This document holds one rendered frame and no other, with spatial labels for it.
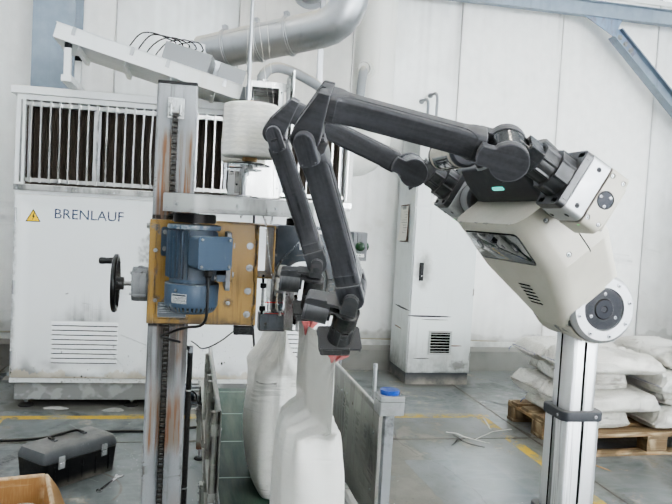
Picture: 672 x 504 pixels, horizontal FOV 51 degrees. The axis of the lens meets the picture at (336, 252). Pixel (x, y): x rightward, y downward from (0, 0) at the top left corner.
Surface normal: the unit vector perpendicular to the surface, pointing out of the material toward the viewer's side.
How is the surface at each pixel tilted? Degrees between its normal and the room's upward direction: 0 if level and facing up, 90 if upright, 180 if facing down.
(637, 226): 90
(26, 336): 90
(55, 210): 90
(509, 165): 120
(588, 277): 115
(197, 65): 88
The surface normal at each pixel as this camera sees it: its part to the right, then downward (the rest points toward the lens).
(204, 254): 0.59, 0.07
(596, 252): 0.49, 0.49
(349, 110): 0.00, 0.51
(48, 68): 0.20, 0.06
